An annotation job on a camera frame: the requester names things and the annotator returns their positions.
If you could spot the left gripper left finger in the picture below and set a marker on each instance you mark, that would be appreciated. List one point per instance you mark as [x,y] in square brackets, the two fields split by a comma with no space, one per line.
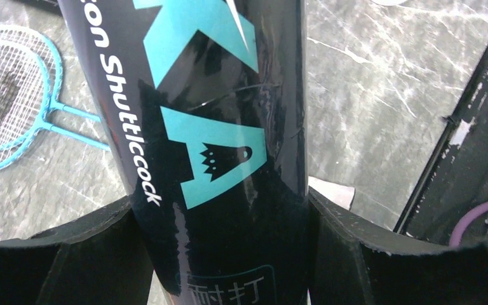
[98,258]

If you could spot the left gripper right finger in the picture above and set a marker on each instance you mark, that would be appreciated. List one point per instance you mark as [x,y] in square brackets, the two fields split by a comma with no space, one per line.
[358,262]

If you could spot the black shuttlecock tube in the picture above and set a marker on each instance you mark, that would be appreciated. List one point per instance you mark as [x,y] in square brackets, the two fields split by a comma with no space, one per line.
[203,106]

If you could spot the blue badminton racket left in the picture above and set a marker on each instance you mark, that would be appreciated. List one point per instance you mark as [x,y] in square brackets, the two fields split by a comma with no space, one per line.
[25,101]

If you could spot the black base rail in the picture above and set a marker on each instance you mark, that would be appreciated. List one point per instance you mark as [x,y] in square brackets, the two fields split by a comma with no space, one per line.
[451,196]

